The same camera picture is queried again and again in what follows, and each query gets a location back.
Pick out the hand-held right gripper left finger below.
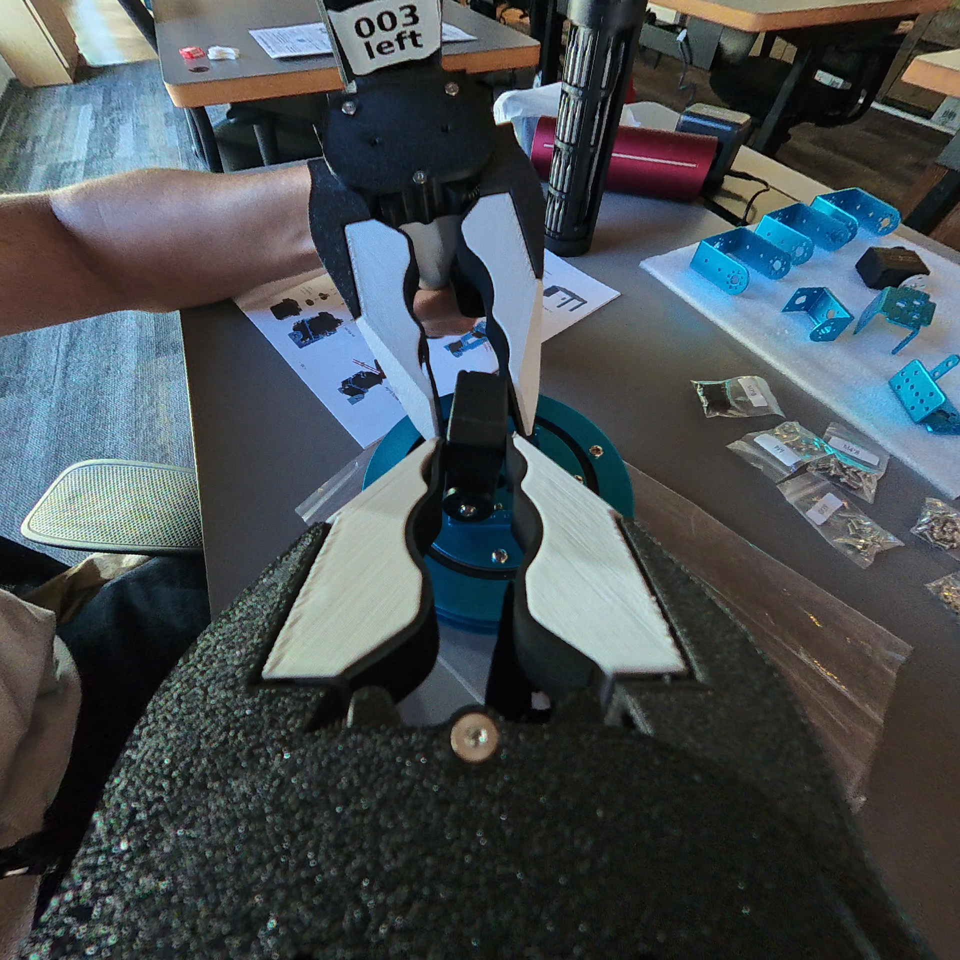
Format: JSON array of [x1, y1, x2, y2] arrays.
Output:
[[258, 435, 447, 710]]

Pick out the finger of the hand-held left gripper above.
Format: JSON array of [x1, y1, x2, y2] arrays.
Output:
[[345, 219, 444, 442], [457, 193, 545, 440]]

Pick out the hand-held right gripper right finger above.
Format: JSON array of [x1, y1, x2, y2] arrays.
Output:
[[506, 433, 691, 710]]

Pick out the blue round turntable base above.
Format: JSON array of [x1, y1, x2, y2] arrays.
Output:
[[362, 390, 635, 631]]

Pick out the black servo motor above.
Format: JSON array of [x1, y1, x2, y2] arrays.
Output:
[[441, 369, 519, 522]]

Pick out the grey desk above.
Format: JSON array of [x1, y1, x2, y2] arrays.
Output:
[[180, 97, 960, 960]]

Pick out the person's left hand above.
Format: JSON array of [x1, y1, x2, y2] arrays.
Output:
[[411, 285, 481, 339]]

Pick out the white plastic bag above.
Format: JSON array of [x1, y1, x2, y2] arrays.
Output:
[[493, 88, 680, 147]]

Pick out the white assembly booklet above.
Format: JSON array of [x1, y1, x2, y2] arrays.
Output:
[[232, 247, 622, 450]]

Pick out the white paper sheet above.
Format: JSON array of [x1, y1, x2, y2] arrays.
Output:
[[249, 21, 479, 60]]

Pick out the large clear plastic bag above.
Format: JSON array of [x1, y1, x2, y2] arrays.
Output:
[[296, 450, 912, 815]]

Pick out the black ribbed cylinder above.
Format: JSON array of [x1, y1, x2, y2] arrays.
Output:
[[543, 0, 650, 258]]

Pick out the red metal cylinder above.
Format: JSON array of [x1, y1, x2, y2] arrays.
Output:
[[528, 116, 721, 202]]

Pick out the wood-edged table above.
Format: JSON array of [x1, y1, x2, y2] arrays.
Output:
[[153, 0, 543, 174], [652, 0, 960, 35]]

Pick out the white foam sheet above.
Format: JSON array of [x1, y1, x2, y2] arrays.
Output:
[[639, 191, 960, 502]]

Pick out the person's dark pants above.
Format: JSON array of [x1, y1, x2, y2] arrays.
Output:
[[0, 536, 211, 751]]

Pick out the group of small screw bags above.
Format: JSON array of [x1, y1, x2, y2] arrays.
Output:
[[690, 375, 960, 616]]

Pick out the dark power adapter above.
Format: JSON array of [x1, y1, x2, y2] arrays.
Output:
[[675, 103, 753, 192]]

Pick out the grey mesh chair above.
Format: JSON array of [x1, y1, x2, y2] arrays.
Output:
[[21, 459, 205, 556]]

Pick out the tan cloth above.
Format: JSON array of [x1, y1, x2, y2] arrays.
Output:
[[37, 553, 155, 624]]

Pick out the person's white shirt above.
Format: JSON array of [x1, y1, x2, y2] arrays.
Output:
[[0, 588, 84, 849]]

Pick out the small black block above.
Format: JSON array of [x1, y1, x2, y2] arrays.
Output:
[[855, 246, 931, 290]]

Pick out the blue U-shaped bracket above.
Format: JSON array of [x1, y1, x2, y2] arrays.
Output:
[[753, 202, 860, 265], [811, 187, 903, 237], [688, 227, 795, 295]]

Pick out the black adapter cable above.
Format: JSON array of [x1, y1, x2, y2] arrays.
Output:
[[701, 171, 774, 226]]

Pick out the small blue angled bracket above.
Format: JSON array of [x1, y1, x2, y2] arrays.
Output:
[[780, 286, 856, 345], [851, 285, 939, 355]]

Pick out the blue perforated bracket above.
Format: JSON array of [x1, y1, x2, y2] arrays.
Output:
[[887, 354, 960, 436]]

